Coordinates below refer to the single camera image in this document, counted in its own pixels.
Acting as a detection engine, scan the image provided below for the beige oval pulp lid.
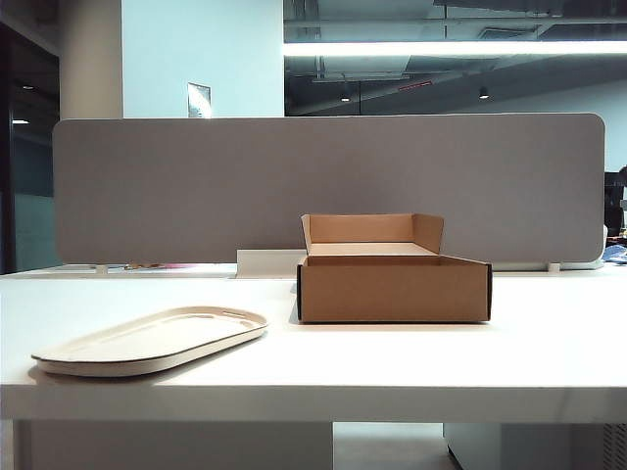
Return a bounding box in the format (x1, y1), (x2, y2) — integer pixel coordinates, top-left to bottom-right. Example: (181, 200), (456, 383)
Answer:
(30, 305), (269, 379)

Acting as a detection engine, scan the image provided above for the brown cardboard paper box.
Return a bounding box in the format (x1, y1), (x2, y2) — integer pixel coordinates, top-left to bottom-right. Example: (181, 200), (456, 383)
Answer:
(295, 212), (493, 325)

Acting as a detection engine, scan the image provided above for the grey felt desk partition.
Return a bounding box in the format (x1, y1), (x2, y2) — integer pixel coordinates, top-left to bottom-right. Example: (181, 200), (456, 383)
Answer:
(52, 113), (608, 271)

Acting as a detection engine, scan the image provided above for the long ceiling light strip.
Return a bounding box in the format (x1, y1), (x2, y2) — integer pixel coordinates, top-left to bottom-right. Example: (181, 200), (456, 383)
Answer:
(282, 40), (627, 57)

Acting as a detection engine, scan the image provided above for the person in dark shirt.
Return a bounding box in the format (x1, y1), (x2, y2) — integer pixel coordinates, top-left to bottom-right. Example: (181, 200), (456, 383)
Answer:
(603, 164), (627, 241)

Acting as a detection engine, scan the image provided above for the white cable tray box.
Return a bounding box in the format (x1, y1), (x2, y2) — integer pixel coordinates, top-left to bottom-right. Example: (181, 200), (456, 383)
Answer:
(236, 248), (308, 278)

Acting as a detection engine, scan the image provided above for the framed wall poster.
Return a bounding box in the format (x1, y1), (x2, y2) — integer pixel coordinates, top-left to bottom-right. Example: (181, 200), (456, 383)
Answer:
(187, 81), (213, 119)

